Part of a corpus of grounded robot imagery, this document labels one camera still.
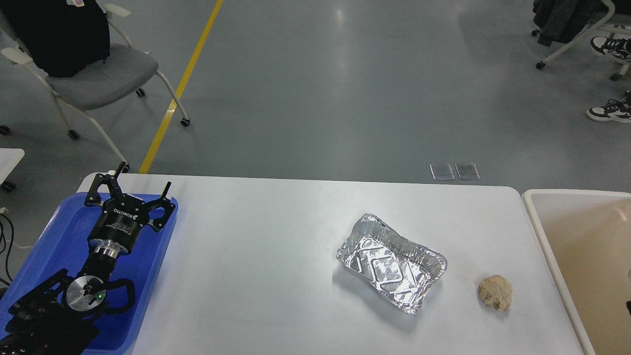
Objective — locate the right floor outlet plate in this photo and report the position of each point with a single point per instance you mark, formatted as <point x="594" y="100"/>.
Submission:
<point x="467" y="171"/>

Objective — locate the black bag on chair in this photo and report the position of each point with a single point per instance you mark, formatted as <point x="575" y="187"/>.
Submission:
<point x="61" y="37"/>

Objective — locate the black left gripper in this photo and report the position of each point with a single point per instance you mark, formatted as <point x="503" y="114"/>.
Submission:
<point x="120" y="223"/>

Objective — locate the white chair with jacket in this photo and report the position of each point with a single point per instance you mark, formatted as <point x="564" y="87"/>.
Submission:
<point x="569" y="21"/>

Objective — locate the aluminium foil container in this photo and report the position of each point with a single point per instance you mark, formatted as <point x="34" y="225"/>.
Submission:
<point x="401" y="271"/>

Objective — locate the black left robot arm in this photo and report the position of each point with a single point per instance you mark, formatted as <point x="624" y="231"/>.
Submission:
<point x="86" y="284"/>

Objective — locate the beige plastic bin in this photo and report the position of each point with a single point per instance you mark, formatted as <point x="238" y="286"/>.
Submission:
<point x="585" y="236"/>

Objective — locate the crumpled brown paper ball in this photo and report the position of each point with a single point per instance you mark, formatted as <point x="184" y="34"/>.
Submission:
<point x="496" y="292"/>

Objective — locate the left floor outlet plate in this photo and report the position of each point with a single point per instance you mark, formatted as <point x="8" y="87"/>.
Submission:
<point x="442" y="171"/>

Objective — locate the white side table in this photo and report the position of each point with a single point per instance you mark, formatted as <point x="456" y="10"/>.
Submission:
<point x="9" y="158"/>

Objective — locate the blue plastic tray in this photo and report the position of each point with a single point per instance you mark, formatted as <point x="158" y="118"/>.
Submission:
<point x="63" y="244"/>

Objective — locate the black white sneaker lower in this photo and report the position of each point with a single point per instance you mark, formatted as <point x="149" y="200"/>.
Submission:
<point x="614" y="110"/>

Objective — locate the black white sneaker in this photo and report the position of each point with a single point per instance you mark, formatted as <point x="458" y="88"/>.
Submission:
<point x="616" y="48"/>
<point x="614" y="110"/>

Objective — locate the floor outlet plate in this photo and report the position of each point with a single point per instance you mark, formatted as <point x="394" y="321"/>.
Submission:
<point x="442" y="171"/>
<point x="467" y="171"/>

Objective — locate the black white sneaker upper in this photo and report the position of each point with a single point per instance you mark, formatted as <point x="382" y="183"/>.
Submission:
<point x="616" y="48"/>

